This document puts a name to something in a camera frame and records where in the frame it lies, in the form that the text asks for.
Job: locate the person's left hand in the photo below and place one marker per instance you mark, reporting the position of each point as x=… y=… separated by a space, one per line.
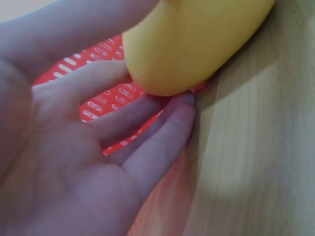
x=56 y=157

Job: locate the smooth yellow toy fruit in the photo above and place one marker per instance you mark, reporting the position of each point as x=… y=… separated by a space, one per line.
x=187 y=46

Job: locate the red slotted plastic basket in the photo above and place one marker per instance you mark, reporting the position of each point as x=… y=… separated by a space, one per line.
x=98 y=52

